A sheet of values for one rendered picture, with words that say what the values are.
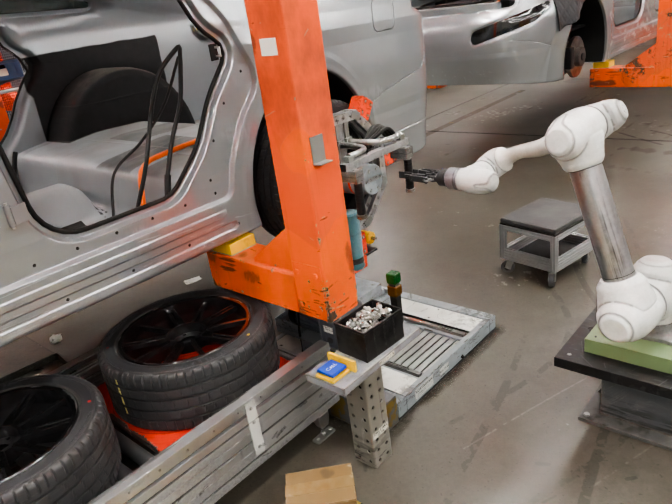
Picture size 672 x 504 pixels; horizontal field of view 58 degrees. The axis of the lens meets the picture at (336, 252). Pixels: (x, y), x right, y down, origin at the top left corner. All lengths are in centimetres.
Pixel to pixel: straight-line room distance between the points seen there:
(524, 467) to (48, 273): 171
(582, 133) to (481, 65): 300
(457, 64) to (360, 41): 210
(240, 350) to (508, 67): 338
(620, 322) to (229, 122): 155
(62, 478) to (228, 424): 51
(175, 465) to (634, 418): 161
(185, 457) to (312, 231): 82
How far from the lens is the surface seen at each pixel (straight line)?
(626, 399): 250
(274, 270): 230
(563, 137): 198
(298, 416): 233
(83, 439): 202
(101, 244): 221
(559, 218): 345
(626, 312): 210
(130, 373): 224
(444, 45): 502
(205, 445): 208
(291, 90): 194
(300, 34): 195
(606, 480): 234
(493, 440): 245
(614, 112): 215
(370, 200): 291
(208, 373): 216
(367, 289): 305
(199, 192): 239
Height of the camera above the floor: 160
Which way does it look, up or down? 23 degrees down
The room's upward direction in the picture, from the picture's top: 8 degrees counter-clockwise
